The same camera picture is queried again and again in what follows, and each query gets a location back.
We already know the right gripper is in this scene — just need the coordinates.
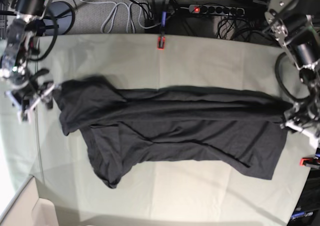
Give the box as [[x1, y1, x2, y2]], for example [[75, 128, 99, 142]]
[[7, 68, 50, 104]]

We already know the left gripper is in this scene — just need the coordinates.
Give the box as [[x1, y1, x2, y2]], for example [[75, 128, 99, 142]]
[[284, 96, 320, 129]]

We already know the dark grey t-shirt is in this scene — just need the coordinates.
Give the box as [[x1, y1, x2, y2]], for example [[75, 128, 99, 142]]
[[53, 76, 291, 189]]

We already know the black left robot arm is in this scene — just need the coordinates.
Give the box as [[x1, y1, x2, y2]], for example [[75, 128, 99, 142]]
[[265, 0, 320, 128]]

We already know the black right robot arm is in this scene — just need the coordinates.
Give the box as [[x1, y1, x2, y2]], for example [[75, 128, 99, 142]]
[[0, 0, 59, 105]]

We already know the red black clamp right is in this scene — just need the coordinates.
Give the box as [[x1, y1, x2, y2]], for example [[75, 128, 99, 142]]
[[299, 142, 320, 170]]

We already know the red black clamp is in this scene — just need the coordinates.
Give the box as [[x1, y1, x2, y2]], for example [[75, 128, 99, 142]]
[[299, 142, 320, 170], [157, 11, 167, 50]]

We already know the round dark stand base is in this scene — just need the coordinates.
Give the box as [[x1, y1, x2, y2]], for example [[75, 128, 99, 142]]
[[49, 1, 76, 35]]

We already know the light green table cloth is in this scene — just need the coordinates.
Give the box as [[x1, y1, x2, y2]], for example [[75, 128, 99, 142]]
[[0, 34, 314, 226]]

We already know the beige plastic bin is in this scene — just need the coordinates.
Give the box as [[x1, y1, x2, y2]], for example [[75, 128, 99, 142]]
[[0, 175, 59, 226]]

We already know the red black clamp middle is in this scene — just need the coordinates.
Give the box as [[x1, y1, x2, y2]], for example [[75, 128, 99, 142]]
[[157, 11, 167, 50]]

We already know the black power strip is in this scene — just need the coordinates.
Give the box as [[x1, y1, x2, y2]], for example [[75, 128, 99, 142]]
[[188, 4, 246, 17]]

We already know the grey looped cable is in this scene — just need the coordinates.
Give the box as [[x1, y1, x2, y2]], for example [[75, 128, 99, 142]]
[[74, 0, 151, 34]]

